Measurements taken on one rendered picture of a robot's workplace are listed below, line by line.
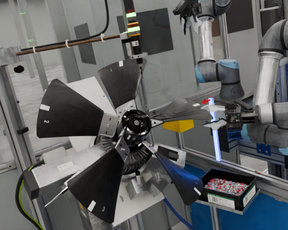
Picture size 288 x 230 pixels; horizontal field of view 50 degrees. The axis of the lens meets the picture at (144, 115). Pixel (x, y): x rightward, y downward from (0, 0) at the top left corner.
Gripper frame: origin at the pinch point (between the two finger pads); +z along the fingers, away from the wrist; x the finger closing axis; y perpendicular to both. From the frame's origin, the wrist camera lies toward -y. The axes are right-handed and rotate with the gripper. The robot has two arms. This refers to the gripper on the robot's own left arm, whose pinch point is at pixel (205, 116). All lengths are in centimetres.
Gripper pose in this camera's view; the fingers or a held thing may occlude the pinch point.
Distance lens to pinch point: 124.2
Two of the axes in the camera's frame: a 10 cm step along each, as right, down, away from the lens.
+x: 2.1, 9.1, 3.7
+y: -2.9, 4.2, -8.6
